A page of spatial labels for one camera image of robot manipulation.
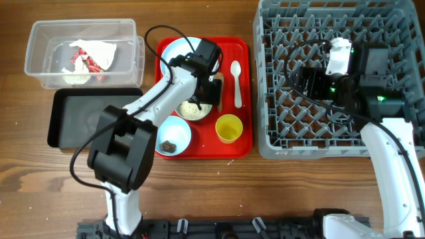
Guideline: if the green bowl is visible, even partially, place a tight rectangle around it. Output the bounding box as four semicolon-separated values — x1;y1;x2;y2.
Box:
174;99;213;121

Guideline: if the yellow plastic cup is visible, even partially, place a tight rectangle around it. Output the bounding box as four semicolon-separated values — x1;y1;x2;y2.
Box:
215;114;243;144

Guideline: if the small light blue bowl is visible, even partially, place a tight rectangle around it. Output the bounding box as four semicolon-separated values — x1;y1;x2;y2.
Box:
155;116;192;157

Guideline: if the brown carrot piece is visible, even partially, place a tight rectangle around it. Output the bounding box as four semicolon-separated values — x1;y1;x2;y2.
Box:
214;72;224;112

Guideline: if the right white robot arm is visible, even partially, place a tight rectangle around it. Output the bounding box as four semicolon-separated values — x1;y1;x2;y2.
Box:
284;38;424;238

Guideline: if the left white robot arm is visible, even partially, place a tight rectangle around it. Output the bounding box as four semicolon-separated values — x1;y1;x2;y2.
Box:
88;53;224;238

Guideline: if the grey dishwasher rack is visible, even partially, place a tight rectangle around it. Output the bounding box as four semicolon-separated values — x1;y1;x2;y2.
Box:
253;0;424;159

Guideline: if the black waste tray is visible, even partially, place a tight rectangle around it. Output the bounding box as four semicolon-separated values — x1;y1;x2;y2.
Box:
47;88;143;149

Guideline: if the pile of rice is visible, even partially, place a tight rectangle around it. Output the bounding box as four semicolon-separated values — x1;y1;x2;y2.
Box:
177;100;212;120

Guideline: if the white plastic spoon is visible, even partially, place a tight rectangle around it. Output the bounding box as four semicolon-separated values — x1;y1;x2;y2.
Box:
230;60;242;108

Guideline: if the red plastic tray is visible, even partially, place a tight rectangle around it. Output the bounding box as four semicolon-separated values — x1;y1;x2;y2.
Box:
157;37;253;159

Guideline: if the large light blue plate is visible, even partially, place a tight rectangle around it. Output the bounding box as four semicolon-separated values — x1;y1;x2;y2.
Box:
160;37;215;81

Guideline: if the brown food lump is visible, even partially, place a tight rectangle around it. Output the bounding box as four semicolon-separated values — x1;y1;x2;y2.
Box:
160;140;177;153

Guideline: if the crumpled white paper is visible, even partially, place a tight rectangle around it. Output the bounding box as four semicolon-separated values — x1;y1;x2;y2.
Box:
62;39;117;85

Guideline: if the clear plastic bin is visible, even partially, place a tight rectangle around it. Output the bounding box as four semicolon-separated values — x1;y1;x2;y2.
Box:
25;19;145;89

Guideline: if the red snack wrapper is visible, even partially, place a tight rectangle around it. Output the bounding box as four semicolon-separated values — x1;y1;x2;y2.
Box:
70;48;104;84

